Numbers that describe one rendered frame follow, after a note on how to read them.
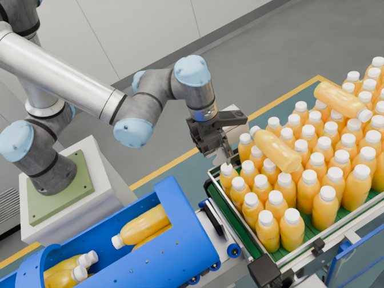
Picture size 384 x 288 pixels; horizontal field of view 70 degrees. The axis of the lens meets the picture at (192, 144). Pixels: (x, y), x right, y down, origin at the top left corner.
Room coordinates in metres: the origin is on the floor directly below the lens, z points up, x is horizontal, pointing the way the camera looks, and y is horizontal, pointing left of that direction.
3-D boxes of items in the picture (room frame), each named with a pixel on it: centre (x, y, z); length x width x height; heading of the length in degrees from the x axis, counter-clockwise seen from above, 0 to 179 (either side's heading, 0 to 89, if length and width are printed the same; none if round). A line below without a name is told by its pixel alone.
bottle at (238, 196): (0.48, -0.09, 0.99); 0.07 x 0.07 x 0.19
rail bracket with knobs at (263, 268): (0.25, -0.06, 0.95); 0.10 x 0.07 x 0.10; 11
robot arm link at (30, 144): (0.74, 0.49, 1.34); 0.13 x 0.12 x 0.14; 148
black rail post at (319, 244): (0.26, -0.24, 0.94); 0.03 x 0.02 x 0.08; 101
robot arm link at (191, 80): (0.55, -0.06, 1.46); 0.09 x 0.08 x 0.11; 58
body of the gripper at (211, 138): (0.54, -0.05, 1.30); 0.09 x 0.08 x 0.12; 101
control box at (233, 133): (0.76, -0.13, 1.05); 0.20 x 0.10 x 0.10; 101
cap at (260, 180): (0.46, -0.16, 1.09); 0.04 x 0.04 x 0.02
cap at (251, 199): (0.41, -0.10, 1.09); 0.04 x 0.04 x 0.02
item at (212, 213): (0.44, 0.02, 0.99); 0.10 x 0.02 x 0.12; 11
